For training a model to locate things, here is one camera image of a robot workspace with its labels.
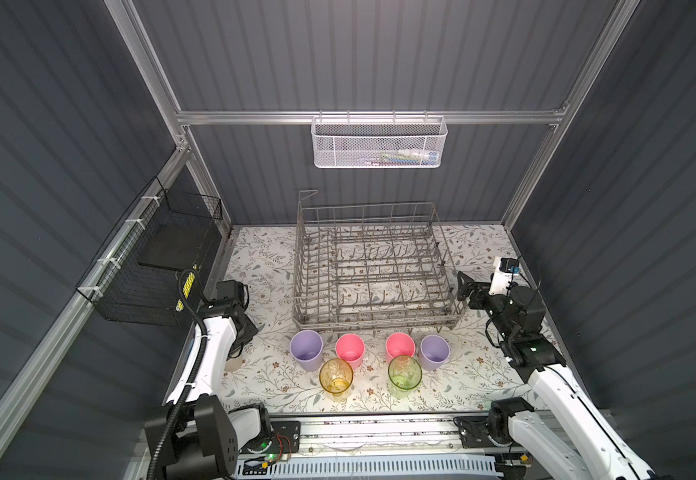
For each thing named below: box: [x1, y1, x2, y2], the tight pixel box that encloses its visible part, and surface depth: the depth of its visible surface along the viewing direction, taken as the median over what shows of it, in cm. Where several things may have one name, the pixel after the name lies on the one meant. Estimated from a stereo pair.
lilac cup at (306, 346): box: [289, 329, 324, 372], surface depth 80 cm
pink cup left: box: [335, 333, 366, 370], surface depth 88 cm
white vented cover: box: [236, 454, 505, 480], surface depth 72 cm
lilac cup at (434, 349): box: [418, 334, 451, 371], surface depth 82 cm
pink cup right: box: [386, 332, 416, 364], surface depth 86 cm
